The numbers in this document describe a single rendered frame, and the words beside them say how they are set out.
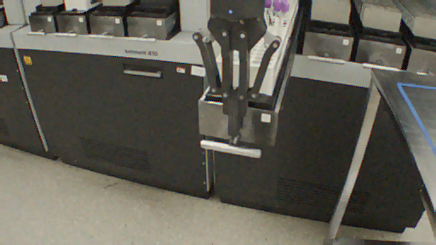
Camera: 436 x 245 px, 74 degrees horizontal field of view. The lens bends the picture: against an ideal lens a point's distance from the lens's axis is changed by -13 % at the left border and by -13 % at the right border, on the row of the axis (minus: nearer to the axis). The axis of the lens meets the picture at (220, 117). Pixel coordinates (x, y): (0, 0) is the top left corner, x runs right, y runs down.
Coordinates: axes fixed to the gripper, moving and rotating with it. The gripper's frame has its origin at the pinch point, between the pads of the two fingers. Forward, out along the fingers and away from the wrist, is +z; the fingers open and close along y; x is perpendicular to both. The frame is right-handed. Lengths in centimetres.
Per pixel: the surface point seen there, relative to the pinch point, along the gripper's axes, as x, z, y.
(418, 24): -54, -6, -42
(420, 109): -7.8, -1.9, -31.3
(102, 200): -36, 80, 68
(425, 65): -46, 4, -44
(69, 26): -46, 4, 72
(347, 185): -21.0, 29.9, -25.5
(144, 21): -46, 1, 41
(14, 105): -46, 44, 119
